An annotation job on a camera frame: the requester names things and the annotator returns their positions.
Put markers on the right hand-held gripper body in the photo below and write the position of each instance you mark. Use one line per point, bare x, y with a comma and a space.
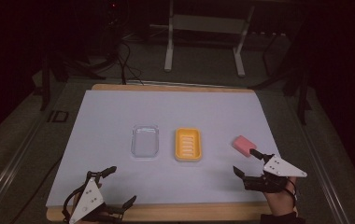
278, 168

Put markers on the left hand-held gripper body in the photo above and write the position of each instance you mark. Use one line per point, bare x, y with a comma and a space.
87, 199

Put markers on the pink soap bar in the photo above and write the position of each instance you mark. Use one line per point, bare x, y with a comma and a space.
244, 145

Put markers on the yellow soap dish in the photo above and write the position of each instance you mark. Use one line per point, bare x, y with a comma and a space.
188, 144

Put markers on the person's left hand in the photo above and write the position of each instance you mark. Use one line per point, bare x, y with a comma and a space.
98, 186

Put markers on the person's right hand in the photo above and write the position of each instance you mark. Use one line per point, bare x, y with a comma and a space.
280, 200

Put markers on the pale table cover sheet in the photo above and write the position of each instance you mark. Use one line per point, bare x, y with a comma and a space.
135, 180

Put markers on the clear plastic tray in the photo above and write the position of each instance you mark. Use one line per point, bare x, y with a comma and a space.
145, 141

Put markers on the black metal stand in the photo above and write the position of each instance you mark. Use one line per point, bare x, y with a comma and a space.
303, 102
45, 90

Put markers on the white metal stand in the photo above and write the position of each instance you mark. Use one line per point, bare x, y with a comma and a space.
171, 46

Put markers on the metal floor rail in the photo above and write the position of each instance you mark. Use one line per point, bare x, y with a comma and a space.
328, 183
7, 174

